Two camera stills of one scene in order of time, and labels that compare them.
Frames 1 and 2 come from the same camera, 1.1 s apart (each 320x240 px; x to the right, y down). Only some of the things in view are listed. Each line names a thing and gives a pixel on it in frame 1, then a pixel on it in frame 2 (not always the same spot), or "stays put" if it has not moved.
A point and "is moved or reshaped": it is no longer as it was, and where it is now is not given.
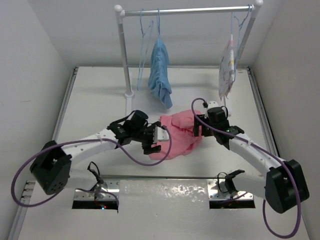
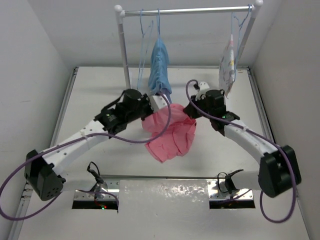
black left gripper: [151, 129] to [145, 99]
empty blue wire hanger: [145, 43] stays put
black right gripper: [196, 130] to [191, 112]
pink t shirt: [181, 126] is moved or reshaped
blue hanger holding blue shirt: [158, 25] stays put
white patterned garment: [227, 72] stays put
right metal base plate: [217, 190] stays put
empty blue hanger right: [239, 30] stays put
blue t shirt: [159, 82] stays put
